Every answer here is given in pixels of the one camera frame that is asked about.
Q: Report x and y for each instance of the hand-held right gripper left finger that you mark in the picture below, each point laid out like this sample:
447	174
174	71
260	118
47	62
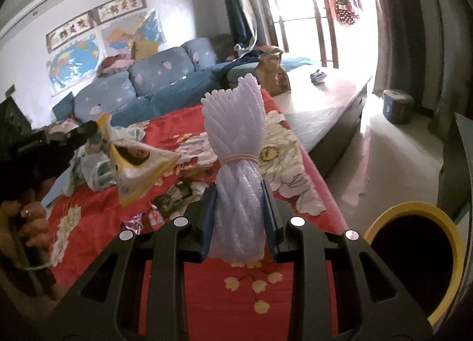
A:
208	222

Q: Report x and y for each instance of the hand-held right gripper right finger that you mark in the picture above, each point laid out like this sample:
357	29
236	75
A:
269	215

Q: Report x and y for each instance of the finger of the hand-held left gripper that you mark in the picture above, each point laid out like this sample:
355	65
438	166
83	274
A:
74	136

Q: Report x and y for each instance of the white foam net bundle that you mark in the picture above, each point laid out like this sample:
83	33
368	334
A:
240	163

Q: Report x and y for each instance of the yellow white snack packet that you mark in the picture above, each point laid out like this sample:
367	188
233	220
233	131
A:
144	163

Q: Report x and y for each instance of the yellow rimmed black bin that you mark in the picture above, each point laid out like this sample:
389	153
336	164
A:
414	263

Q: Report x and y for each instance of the person's left hand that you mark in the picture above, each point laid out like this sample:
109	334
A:
31	222

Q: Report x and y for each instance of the teal cushion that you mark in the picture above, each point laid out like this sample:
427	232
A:
63	104

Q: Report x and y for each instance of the dark printed wrapper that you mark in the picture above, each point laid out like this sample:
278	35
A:
184	197

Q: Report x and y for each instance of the pale blue crumpled cloth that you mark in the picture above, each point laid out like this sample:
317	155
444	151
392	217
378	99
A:
81	174

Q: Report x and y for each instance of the red floral blanket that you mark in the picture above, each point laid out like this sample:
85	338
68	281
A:
229	289

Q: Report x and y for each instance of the world map poster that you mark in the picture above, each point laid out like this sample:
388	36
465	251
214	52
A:
74	64

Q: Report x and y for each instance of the pink maroon clothes pile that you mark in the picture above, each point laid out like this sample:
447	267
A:
116	64

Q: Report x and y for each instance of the blue heart print sofa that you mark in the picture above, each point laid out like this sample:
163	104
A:
159	78

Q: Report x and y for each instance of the yellow cushion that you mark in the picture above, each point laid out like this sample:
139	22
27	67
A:
139	49

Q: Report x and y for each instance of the country map poster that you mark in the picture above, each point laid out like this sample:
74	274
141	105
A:
129	32

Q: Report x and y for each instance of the low coffee table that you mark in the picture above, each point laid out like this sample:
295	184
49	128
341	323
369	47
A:
332	112

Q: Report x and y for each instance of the brown paper bag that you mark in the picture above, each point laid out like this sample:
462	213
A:
273	73

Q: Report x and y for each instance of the small dark gadget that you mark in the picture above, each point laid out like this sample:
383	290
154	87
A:
317	77

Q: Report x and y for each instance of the dark blue clothes heap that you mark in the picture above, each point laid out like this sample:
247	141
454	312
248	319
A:
255	54

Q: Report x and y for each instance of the blue lidded bucket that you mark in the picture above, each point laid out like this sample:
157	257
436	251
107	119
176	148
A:
397	106

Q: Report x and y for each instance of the balcony glass door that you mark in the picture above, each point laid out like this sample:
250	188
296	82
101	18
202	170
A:
295	8

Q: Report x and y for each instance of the dark blue curtain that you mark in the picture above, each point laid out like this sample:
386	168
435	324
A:
236	5

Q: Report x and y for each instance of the grey brown curtain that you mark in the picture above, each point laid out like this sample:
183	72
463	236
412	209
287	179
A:
417	30

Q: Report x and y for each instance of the calligraphy wall poster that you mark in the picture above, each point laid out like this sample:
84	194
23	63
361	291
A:
122	8
70	33

